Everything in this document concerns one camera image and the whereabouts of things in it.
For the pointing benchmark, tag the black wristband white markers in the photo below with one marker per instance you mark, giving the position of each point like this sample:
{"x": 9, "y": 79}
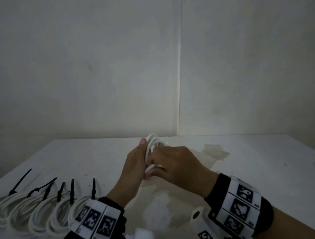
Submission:
{"x": 238, "y": 204}
{"x": 98, "y": 219}

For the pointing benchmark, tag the person's left forearm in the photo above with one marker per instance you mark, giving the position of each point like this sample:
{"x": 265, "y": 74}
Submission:
{"x": 120, "y": 194}

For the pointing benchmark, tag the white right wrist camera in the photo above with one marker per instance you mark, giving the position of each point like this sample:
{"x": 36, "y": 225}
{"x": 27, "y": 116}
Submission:
{"x": 197, "y": 218}

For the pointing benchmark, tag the person's right hand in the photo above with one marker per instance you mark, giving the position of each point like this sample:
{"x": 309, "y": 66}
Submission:
{"x": 182, "y": 167}

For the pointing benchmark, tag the black left wristband white markers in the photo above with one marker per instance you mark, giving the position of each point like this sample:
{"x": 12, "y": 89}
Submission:
{"x": 98, "y": 219}

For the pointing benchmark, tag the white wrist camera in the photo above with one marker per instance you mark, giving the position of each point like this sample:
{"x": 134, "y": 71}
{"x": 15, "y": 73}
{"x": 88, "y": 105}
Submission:
{"x": 197, "y": 218}
{"x": 141, "y": 234}

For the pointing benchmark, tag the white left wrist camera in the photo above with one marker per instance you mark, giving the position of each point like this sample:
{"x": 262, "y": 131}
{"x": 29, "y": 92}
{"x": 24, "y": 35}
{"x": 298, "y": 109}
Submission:
{"x": 141, "y": 234}

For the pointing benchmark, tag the person's left hand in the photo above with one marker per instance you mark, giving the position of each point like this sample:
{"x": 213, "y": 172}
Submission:
{"x": 134, "y": 167}

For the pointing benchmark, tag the black right wristband white markers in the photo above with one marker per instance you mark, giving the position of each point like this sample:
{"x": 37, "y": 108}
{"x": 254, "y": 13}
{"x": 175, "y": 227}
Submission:
{"x": 238, "y": 204}

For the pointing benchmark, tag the person's right forearm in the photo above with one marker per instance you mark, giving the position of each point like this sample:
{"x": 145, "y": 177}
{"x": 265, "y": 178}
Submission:
{"x": 288, "y": 224}

